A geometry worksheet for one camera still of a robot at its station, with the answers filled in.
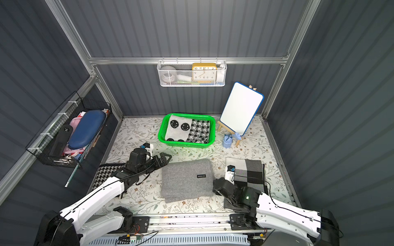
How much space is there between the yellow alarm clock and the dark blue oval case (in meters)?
0.55

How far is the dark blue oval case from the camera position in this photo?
632mm

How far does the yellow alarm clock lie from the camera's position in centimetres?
89
